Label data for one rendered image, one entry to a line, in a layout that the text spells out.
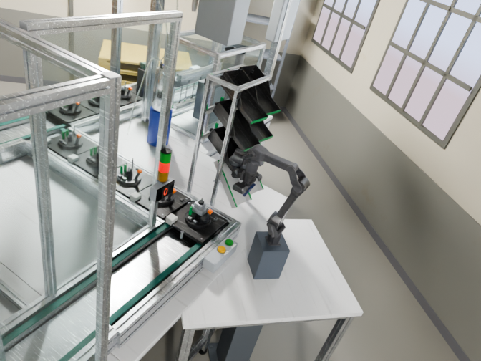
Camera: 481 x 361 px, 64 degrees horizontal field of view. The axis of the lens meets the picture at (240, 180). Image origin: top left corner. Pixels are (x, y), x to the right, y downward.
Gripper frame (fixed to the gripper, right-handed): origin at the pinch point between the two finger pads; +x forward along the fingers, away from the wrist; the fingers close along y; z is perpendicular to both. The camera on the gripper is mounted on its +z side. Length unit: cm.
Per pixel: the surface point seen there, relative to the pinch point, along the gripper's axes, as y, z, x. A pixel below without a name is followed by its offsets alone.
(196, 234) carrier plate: 14.4, 13.5, 28.5
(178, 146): -62, 86, 39
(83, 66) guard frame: 90, 6, -73
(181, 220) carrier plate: 11.8, 25.4, 28.5
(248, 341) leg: 3, -29, 92
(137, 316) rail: 67, 2, 30
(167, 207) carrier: 8.5, 37.5, 28.4
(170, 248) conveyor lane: 26.6, 19.2, 33.9
